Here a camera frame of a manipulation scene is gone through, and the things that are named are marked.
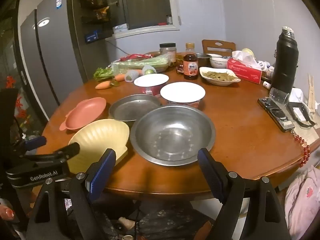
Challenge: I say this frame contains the chilli sauce jar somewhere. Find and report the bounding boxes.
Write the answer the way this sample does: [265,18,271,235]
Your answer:
[175,54,185,74]

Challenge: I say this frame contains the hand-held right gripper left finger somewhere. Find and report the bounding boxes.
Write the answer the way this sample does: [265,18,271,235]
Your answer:
[26,148,117,240]

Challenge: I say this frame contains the grey refrigerator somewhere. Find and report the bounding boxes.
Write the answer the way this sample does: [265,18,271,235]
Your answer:
[19,0,88,122]

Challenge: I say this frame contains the small steel bowl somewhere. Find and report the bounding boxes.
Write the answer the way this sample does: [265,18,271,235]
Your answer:
[195,53,212,67]

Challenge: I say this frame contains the white flat box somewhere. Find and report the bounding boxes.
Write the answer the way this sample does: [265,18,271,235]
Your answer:
[112,23,129,33]

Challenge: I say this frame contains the celery in plastic bag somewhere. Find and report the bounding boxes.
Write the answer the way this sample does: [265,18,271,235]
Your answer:
[93,54,170,81]

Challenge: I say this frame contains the wooden chopsticks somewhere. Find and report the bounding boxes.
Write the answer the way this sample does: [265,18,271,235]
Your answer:
[307,74,315,110]

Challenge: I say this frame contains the white bowl with blue pattern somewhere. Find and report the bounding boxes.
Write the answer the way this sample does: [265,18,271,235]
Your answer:
[209,54,232,68]

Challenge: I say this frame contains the metal clamp mount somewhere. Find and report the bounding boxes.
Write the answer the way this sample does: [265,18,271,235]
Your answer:
[258,97,297,132]

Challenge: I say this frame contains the black strap holder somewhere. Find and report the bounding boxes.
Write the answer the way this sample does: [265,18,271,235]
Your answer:
[286,102,316,128]

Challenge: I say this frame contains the person's left hand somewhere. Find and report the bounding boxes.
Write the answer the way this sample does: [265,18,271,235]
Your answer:
[0,205,15,222]

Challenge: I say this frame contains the pink plate with handles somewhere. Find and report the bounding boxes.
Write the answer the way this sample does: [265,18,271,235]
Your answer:
[59,97,107,132]

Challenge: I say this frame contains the white window frame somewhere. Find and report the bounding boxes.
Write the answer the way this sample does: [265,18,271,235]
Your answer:
[105,0,181,40]

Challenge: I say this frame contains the yellow shell-shaped plate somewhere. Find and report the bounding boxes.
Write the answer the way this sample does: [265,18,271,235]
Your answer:
[67,119,130,174]

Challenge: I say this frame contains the round steel plate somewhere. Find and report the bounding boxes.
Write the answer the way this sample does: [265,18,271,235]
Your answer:
[108,94,162,128]

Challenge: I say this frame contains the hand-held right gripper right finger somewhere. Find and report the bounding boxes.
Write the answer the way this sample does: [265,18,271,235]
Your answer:
[197,148,292,240]

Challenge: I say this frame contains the red snack bag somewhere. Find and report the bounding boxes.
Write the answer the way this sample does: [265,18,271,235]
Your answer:
[119,53,150,62]

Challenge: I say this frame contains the glass door with red decorations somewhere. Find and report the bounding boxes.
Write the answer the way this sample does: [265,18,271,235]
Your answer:
[0,0,49,145]

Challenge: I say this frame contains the clear glass cup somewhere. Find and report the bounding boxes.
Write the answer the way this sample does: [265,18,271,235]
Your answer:
[269,87,290,106]

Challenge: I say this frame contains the red tissue box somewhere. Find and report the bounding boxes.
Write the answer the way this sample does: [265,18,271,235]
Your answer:
[227,50,262,85]

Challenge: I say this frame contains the red bead bracelet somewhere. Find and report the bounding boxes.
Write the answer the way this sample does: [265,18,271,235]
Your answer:
[291,130,311,168]

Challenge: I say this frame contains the large steel bowl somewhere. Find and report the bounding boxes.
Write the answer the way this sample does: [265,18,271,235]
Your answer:
[129,104,216,167]

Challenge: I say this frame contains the black hanging rack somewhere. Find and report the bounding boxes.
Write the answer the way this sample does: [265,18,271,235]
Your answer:
[79,0,112,24]

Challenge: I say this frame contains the brown sauce bottle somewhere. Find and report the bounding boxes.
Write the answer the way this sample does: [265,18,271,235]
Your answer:
[183,43,199,80]

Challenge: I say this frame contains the white plate of green beans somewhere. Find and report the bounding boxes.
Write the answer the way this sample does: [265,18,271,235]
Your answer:
[199,67,241,86]

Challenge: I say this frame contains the pink garment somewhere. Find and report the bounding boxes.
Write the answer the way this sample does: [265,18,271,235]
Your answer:
[284,165,320,240]

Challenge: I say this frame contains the red white-lidded noodle bowl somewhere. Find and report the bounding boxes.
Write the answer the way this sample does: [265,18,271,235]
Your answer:
[160,82,206,109]
[133,74,170,97]

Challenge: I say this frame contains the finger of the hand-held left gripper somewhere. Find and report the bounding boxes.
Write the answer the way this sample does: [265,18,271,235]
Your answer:
[22,142,81,167]
[15,136,47,156]

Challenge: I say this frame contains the black thermos flask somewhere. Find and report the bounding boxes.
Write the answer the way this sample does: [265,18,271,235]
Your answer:
[270,26,299,94]

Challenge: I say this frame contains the green fruit in foam net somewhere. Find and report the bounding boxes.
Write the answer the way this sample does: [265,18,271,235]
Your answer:
[124,69,143,83]
[142,64,157,75]

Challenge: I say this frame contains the wooden chair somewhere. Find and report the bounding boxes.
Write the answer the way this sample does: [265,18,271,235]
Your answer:
[202,39,236,55]

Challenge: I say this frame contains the blue box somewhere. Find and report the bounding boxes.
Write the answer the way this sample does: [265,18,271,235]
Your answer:
[84,30,99,43]

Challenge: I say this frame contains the clear jar with dark lid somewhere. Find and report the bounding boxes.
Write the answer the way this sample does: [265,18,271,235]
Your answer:
[159,43,177,63]

